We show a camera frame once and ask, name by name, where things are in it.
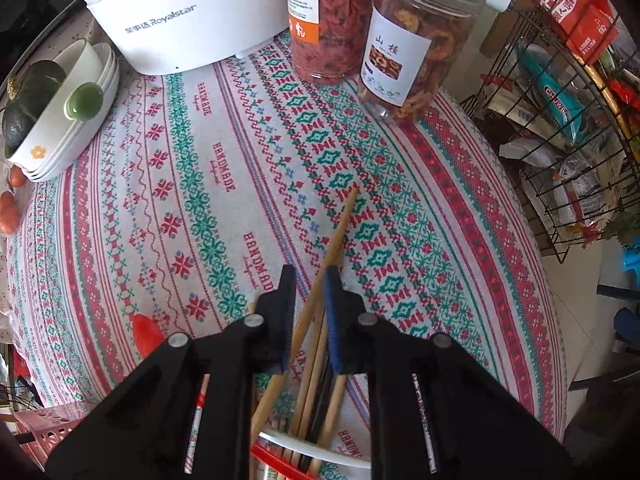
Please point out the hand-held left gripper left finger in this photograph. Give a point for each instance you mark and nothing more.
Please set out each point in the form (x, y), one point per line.
(282, 310)

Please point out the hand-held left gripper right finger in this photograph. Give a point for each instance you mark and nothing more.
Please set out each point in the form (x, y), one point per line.
(332, 320)

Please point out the black chopstick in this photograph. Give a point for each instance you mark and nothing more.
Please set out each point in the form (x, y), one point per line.
(322, 395)

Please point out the white plastic spoon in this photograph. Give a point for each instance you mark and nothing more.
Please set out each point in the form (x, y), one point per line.
(350, 456)

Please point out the red plastic spoon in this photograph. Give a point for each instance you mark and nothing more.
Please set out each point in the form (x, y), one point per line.
(145, 337)

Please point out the pink plastic utensil basket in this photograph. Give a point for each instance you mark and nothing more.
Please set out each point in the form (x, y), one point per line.
(47, 430)

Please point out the green round fruit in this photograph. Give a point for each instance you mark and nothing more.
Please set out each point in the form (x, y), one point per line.
(84, 102)

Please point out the clear jar of hawthorn slices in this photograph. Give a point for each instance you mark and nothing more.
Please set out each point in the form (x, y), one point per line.
(420, 45)

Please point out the clear jar of goji berries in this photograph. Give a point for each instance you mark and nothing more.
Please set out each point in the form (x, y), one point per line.
(335, 20)

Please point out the teal snack packet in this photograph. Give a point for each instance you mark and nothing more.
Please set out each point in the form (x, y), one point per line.
(552, 90)

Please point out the white electric cooking pot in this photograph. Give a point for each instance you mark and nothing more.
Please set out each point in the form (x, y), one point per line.
(175, 10)

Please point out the dark green squash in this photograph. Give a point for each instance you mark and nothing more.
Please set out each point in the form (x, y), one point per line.
(30, 100)

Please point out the red snack packet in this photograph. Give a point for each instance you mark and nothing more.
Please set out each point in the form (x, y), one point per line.
(580, 5)

